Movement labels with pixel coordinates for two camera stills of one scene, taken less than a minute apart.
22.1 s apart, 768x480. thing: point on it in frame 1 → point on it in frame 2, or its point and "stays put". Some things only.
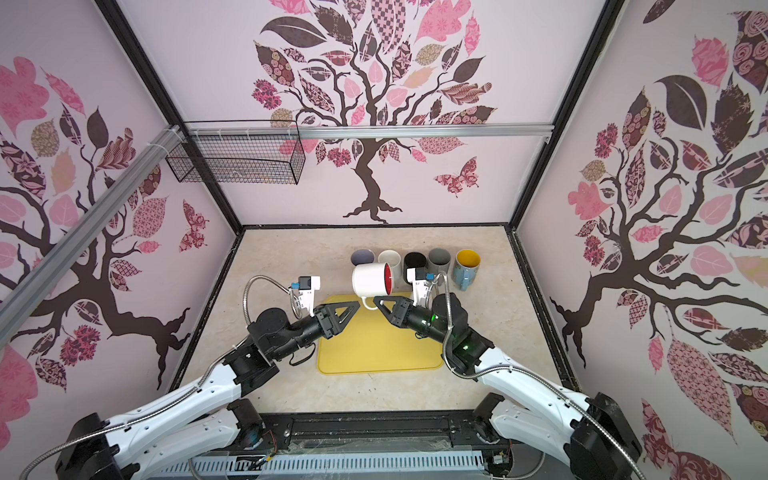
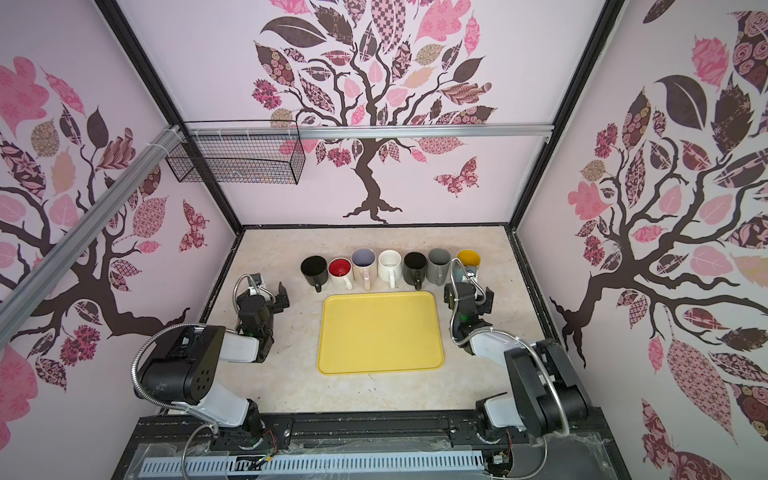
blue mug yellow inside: x=466 y=268 stays put
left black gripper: x=328 y=320 → x=280 y=300
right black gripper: x=403 y=313 → x=486 y=306
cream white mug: x=372 y=279 → x=340 y=273
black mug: x=413 y=260 stays put
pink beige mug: x=362 y=256 stays put
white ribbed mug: x=393 y=258 stays put
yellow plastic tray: x=371 y=341 stays put
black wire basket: x=265 y=152 stays put
